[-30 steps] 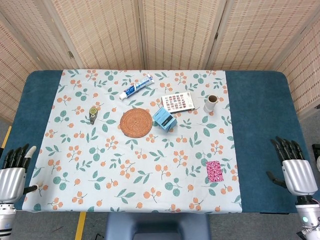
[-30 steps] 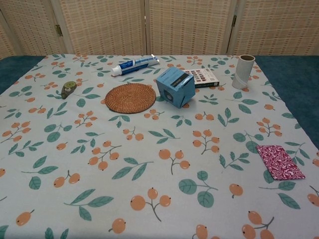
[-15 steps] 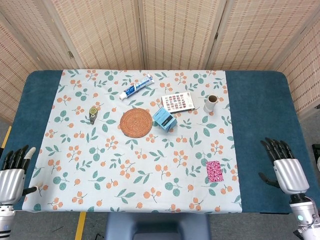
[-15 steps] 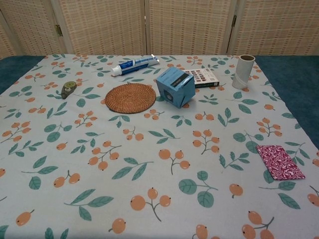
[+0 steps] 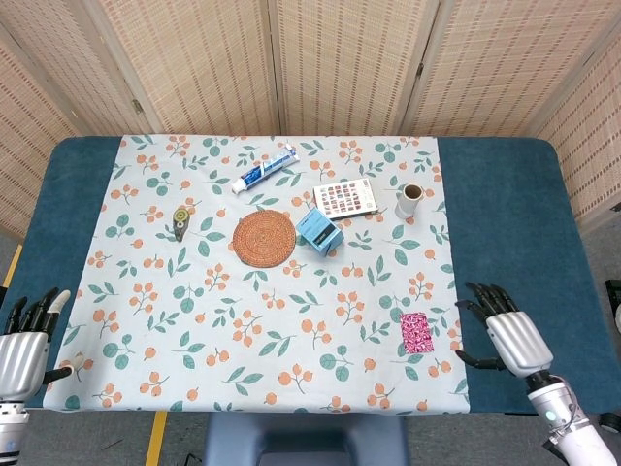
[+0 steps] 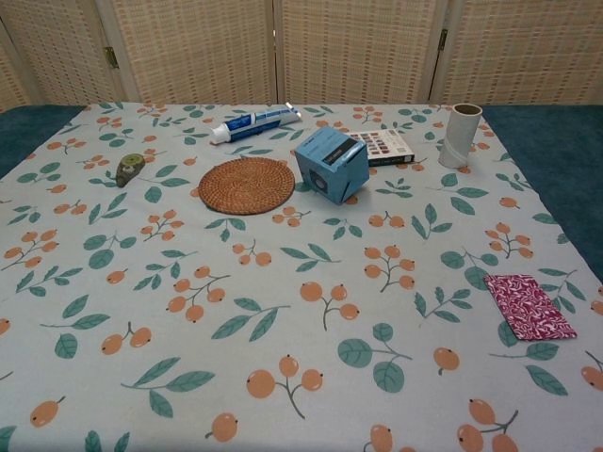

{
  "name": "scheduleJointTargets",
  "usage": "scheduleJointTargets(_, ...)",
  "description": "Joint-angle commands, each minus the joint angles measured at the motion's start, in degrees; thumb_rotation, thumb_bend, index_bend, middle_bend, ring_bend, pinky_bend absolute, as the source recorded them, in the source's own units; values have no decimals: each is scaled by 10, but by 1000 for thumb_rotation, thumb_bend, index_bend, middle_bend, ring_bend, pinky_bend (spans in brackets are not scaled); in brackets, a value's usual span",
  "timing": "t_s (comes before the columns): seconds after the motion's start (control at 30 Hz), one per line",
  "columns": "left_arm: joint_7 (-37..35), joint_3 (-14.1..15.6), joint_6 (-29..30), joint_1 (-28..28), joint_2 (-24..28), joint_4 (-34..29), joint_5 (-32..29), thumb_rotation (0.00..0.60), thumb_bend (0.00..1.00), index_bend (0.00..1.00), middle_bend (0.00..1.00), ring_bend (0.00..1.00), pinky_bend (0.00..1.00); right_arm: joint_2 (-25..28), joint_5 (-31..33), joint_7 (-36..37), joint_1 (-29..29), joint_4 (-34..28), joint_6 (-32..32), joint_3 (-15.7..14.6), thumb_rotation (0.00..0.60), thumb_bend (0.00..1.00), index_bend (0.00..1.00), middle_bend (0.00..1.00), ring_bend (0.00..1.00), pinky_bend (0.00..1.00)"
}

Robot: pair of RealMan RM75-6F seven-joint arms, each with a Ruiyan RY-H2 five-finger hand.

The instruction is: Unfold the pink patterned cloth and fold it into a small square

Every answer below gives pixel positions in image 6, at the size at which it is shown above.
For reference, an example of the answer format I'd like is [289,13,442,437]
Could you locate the magenta patterned cloth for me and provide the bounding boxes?
[483,272,578,341]

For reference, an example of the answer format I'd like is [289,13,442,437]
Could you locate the floral print tablecloth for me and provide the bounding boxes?
[0,101,603,452]

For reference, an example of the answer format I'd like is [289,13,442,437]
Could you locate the round woven rattan coaster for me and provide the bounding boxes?
[197,157,296,217]

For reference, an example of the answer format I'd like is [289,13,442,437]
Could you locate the blue cardboard box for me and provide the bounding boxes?
[294,125,371,207]

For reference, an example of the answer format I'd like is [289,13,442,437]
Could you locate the blue white toothpaste tube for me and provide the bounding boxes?
[209,102,302,147]

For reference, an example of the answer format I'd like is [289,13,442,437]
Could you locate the flat box with swatch grid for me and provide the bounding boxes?
[348,129,416,168]

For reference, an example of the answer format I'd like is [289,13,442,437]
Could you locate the white cardboard tube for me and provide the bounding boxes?
[437,104,483,170]

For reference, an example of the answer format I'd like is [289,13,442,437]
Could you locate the green correction tape dispenser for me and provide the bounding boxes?
[115,153,146,188]

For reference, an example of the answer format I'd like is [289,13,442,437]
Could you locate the woven folding screen panel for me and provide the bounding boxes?
[101,0,279,105]
[0,0,126,107]
[275,0,448,105]
[0,18,37,114]
[432,0,603,105]

